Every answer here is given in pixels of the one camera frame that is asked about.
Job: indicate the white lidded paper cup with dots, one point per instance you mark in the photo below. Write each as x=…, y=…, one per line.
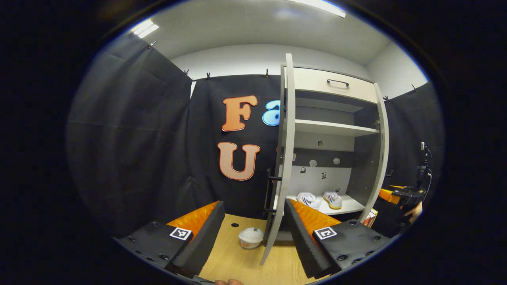
x=250, y=237

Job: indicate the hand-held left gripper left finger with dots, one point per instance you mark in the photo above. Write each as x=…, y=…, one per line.
x=206, y=233

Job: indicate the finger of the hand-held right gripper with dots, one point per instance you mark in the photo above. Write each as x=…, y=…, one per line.
x=387, y=195

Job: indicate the black backdrop cloth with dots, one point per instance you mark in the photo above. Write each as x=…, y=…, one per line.
x=412, y=122
x=126, y=134
x=206, y=150

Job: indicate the ceiling light panel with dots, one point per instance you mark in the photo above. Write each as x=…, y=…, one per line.
x=317, y=7
x=145, y=28

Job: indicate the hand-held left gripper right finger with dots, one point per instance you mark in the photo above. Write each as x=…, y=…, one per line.
x=301, y=237

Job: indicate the grey white shoe cabinet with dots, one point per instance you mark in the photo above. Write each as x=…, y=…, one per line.
x=328, y=127

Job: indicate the shoe cabinet door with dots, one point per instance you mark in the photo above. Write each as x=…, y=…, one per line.
x=382, y=150
x=288, y=138

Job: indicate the white striped shoe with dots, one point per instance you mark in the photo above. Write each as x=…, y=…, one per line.
x=309, y=200
x=333, y=199

